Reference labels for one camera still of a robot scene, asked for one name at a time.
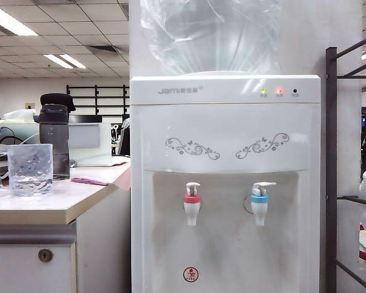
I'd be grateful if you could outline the white water dispenser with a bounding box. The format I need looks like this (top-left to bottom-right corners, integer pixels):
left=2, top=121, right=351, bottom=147
left=129, top=74, right=321, bottom=293

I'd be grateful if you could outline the red-ringed hot water tap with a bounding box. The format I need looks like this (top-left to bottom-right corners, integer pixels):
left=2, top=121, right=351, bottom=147
left=183, top=181, right=203, bottom=227

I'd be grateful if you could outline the blue-ringed cold water tap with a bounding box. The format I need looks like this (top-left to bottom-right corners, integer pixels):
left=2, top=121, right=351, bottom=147
left=250, top=181, right=278, bottom=227

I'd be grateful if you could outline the clear plastic-wrapped water jug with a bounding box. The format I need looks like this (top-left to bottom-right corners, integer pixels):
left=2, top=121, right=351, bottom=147
left=140, top=0, right=281, bottom=76

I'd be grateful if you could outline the dark grey water bottle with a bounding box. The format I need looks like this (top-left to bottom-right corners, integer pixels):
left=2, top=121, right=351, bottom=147
left=38, top=103, right=71, bottom=181

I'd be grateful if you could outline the white desk cabinet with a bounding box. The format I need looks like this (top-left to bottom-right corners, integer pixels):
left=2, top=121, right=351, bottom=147
left=0, top=189, right=132, bottom=293

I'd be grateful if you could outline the black office chair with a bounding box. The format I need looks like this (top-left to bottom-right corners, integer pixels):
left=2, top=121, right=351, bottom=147
left=118, top=115, right=131, bottom=156

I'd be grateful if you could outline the white box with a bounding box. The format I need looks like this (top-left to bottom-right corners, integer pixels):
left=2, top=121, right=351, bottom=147
left=67, top=121, right=113, bottom=167

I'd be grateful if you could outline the ceiling air vent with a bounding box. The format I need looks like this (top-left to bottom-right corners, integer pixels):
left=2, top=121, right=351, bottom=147
left=88, top=45, right=123, bottom=56

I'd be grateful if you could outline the twin ceiling light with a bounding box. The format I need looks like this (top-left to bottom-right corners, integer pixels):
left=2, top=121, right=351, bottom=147
left=43, top=54, right=87, bottom=70

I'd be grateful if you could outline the dark metal shelf rack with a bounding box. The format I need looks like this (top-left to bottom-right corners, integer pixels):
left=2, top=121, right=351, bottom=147
left=325, top=33, right=366, bottom=293

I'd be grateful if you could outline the crumpled white plastic bag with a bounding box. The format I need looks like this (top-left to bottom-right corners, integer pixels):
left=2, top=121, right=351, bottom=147
left=2, top=109, right=34, bottom=120

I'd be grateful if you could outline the round cabinet lock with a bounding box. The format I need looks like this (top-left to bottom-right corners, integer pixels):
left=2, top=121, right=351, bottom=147
left=38, top=248, right=54, bottom=262

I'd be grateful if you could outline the long ceiling light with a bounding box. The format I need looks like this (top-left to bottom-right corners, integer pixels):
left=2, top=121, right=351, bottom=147
left=0, top=5, right=39, bottom=37

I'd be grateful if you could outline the black wall rack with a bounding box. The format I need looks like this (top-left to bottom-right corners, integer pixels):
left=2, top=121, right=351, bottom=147
left=66, top=84, right=131, bottom=116

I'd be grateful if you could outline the white cable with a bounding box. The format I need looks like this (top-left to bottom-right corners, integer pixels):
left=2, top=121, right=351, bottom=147
left=0, top=132, right=40, bottom=159

